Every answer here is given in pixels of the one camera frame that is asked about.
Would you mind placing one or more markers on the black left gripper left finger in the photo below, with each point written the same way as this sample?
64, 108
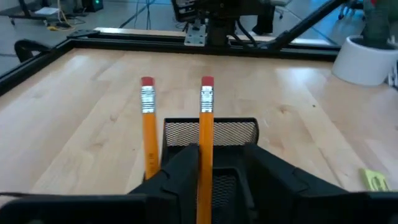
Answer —
177, 186

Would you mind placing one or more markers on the yellow pencil with red eraser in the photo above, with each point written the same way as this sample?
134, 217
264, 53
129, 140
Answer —
206, 140
150, 140

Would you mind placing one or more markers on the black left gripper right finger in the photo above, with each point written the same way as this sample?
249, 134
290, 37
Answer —
270, 186

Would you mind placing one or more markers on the white sheet on floor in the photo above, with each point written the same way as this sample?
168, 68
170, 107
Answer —
46, 11

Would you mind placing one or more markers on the white plant pot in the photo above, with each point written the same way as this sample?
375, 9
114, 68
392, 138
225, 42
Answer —
360, 67

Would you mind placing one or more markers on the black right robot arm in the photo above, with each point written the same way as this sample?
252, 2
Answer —
220, 31

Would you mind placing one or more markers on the computer with green lights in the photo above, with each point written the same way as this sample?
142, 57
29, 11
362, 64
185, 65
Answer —
93, 4

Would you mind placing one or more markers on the silver metal bracket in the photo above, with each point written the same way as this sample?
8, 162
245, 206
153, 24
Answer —
195, 37

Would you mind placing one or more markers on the black mesh desk organizer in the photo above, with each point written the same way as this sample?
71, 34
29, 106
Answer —
230, 130

